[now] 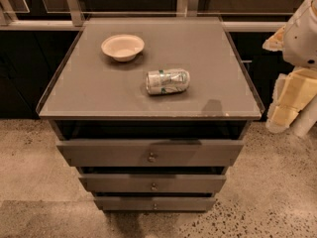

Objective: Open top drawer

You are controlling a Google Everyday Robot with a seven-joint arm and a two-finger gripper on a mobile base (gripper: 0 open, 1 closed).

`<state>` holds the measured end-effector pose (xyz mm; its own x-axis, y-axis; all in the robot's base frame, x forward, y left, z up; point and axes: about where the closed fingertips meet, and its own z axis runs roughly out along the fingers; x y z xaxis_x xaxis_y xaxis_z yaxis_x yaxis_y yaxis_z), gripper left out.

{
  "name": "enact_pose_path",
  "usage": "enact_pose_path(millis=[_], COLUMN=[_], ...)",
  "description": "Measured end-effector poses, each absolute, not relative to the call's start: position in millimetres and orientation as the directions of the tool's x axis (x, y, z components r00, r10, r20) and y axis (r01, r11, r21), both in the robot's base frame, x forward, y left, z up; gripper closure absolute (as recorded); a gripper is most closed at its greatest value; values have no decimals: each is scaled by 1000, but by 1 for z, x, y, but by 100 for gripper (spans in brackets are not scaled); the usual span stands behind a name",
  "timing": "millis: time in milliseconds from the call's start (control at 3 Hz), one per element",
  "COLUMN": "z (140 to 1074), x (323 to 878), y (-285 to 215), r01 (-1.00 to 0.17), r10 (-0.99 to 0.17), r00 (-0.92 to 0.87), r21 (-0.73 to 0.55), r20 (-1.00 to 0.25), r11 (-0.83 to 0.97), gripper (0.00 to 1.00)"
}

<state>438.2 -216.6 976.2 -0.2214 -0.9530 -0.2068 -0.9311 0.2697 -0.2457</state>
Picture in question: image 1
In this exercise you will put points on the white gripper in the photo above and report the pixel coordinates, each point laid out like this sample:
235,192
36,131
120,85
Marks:
301,39

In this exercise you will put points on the grey top drawer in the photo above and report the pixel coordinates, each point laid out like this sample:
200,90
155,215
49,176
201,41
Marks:
150,153

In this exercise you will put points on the grey drawer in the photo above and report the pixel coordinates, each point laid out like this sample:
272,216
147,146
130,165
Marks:
150,153
157,203
152,183

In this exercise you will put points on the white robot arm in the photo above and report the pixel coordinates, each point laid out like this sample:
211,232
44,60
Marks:
306,118

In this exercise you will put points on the grey drawer cabinet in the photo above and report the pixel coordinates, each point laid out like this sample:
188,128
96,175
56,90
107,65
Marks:
93,96

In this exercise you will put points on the grey middle drawer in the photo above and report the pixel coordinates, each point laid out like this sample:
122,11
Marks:
152,183

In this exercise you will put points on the grey bottom drawer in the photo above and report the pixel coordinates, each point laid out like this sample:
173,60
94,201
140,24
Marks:
157,203

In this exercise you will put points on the crushed silver green can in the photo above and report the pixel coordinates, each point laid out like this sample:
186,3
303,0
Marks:
167,81

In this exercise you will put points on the beige paper bowl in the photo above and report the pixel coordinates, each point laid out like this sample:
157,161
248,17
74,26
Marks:
122,47

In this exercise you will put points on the glass railing with metal posts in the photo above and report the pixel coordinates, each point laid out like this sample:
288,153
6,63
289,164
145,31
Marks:
71,15

